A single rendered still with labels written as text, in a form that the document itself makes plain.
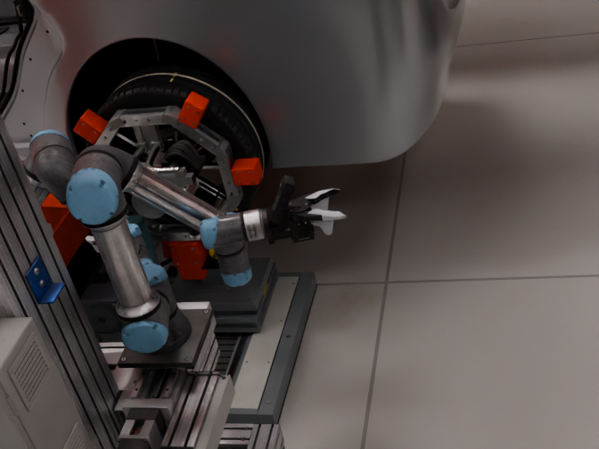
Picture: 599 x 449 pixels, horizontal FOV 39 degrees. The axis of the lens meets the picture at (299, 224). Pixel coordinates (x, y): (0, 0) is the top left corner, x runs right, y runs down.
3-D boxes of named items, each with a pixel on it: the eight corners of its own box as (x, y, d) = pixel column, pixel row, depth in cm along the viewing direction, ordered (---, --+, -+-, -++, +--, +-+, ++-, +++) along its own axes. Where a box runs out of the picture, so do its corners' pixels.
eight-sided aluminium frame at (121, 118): (253, 229, 321) (219, 101, 291) (249, 240, 316) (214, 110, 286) (122, 233, 336) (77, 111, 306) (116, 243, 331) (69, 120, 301)
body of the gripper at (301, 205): (315, 224, 213) (267, 233, 213) (308, 194, 209) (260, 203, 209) (317, 239, 206) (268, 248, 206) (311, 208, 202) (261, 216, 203)
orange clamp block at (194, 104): (201, 118, 298) (210, 99, 293) (194, 130, 292) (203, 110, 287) (183, 110, 298) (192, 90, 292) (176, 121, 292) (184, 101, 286)
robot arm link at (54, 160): (63, 154, 227) (166, 270, 256) (59, 138, 236) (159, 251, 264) (28, 180, 227) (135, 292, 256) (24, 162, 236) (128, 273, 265)
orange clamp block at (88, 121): (110, 122, 307) (88, 107, 305) (102, 133, 301) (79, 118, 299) (102, 134, 311) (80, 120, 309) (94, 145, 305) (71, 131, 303)
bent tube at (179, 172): (201, 147, 297) (193, 120, 291) (184, 177, 282) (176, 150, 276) (155, 150, 302) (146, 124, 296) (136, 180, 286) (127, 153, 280)
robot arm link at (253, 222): (243, 206, 209) (242, 220, 202) (261, 202, 209) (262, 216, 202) (250, 232, 213) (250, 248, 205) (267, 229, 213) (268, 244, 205)
